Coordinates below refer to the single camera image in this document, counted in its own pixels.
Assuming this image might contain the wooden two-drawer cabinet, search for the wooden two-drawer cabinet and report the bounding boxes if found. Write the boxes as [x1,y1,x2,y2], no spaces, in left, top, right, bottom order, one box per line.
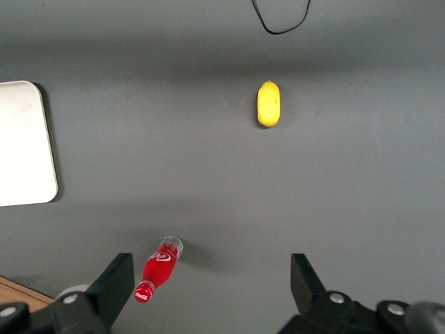
[0,276,54,308]

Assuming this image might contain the yellow lemon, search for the yellow lemon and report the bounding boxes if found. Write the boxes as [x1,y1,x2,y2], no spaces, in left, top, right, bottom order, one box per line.
[256,80,282,128]

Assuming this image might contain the cream rectangular tray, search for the cream rectangular tray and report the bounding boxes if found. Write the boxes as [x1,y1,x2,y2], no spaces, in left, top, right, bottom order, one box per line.
[0,80,59,207]

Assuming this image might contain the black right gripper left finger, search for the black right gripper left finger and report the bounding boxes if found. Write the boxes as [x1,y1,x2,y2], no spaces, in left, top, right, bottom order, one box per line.
[51,253,136,334]

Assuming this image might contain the red cola bottle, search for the red cola bottle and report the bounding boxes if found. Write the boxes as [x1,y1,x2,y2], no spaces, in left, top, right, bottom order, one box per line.
[133,235,184,304]

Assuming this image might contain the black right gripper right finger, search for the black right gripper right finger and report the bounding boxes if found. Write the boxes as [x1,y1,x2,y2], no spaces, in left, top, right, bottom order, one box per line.
[277,253,370,334]

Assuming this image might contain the black looped table cable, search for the black looped table cable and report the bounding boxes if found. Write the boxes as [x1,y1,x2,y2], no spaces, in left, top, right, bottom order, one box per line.
[250,0,313,35]

